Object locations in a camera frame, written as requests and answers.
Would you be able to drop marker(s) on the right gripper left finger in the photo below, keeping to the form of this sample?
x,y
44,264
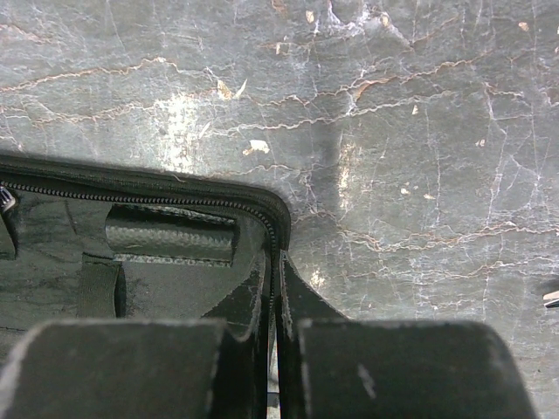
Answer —
x,y
116,368

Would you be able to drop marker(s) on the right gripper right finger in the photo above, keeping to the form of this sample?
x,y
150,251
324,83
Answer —
x,y
334,367

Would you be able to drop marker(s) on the black tool case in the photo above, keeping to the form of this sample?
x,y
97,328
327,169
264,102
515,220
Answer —
x,y
90,228

